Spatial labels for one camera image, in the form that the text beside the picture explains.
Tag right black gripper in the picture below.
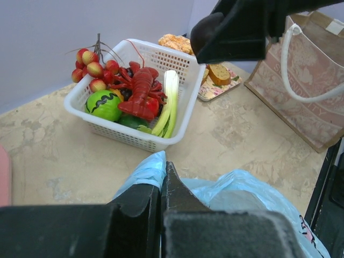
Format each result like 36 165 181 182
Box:
196 0 343 64

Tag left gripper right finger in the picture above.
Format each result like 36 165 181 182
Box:
161 162 304 257

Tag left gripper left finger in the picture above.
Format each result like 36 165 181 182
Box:
1 184 160 257

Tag blue plastic bag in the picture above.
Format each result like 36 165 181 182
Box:
115 150 330 257

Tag brown jute grocery bag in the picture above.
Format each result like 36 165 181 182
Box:
245 11 343 152

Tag dark toy grapes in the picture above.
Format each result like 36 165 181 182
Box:
190 12 224 55

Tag toy bread slice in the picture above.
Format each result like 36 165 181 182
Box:
201 68 209 85
207 64 231 86

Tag white plastic basket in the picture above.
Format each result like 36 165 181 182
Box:
64 39 205 152

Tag floral serving tray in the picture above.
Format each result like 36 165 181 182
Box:
198 65 242 102

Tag green toy leaf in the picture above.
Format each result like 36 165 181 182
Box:
137 125 152 134

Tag white green toy leek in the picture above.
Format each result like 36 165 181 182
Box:
152 70 179 138

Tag dark green toy vegetable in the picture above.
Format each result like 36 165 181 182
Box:
117 114 149 130

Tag red toy lobster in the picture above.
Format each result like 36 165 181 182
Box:
108 61 167 120

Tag red toy tomato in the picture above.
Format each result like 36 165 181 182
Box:
146 97 160 118

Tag green toy watermelon ball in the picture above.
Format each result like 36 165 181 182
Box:
84 90 122 122

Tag pink three-tier shelf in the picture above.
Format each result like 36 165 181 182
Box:
0 146 12 207

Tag red cherry sprig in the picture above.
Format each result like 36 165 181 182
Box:
71 33 124 92

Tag black base frame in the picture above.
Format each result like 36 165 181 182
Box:
305 139 344 257

